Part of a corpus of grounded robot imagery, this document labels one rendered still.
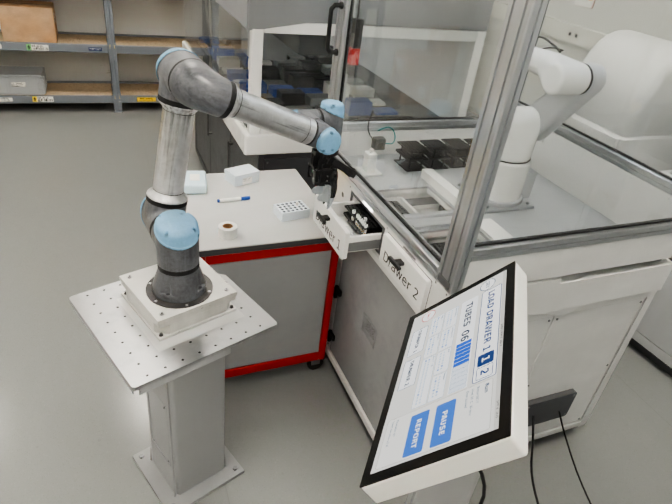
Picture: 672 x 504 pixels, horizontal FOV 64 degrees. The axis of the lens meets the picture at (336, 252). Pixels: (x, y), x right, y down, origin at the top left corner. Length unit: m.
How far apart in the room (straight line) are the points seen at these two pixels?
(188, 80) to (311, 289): 1.11
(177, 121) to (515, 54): 0.85
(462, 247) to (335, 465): 1.13
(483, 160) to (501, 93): 0.17
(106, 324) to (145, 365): 0.21
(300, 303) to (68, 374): 1.06
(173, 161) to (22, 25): 4.02
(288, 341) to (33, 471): 1.05
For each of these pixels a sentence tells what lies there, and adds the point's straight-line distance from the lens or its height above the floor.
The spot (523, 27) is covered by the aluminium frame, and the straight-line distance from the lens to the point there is 1.31.
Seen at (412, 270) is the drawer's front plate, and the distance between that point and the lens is 1.68.
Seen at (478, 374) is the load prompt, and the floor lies 1.15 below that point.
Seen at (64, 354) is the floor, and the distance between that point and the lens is 2.75.
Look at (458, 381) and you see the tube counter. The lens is 1.05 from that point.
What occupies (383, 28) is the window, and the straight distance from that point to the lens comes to 1.88.
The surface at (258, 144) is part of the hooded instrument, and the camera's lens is 2.60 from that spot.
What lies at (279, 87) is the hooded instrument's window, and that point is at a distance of 2.56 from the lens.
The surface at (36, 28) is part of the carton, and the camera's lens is 5.48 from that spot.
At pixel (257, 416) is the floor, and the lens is 2.38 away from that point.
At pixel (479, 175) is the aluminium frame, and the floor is 1.30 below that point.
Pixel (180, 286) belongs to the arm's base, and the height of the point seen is 0.89.
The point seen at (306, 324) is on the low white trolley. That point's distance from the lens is 2.33.
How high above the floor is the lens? 1.82
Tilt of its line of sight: 32 degrees down
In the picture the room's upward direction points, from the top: 8 degrees clockwise
